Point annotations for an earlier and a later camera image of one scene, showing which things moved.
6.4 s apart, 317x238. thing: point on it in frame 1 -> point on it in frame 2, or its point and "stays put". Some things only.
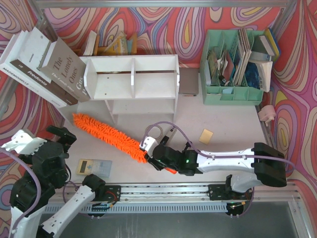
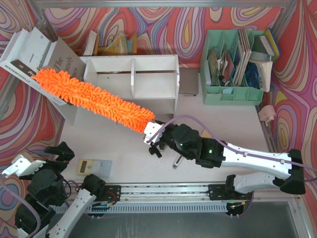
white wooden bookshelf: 134,85 stays put
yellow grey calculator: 101,168 stays put
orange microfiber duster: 114,138 -> 69,90
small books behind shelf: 120,46 stays put
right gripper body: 152,160 -> 160,140
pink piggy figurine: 267,113 stays put
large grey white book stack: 51,68 stays put
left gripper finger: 67,140 -> 59,165
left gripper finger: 62,131 -> 63,150
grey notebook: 188,81 stays put
